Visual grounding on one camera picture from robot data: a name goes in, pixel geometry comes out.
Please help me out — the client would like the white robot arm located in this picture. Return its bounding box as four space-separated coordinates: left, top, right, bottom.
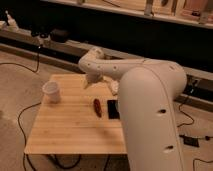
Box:
78 47 187 171

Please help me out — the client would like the white ceramic cup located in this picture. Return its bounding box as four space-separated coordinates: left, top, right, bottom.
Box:
42 81 61 103

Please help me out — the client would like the black rectangular block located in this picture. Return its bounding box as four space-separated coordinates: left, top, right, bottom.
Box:
107 100 120 119

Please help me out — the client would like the bamboo table board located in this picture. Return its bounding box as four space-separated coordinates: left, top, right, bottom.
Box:
24 74 126 154

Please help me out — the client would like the black power adapter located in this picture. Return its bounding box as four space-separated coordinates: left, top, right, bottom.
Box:
183 136 199 147

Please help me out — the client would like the black camera on ledge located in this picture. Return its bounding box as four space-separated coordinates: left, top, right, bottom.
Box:
31 29 70 43

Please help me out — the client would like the black floor cable left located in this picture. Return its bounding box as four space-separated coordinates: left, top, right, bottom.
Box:
16 101 42 171

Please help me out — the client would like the black cable right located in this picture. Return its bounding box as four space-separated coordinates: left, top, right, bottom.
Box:
175 96 196 129

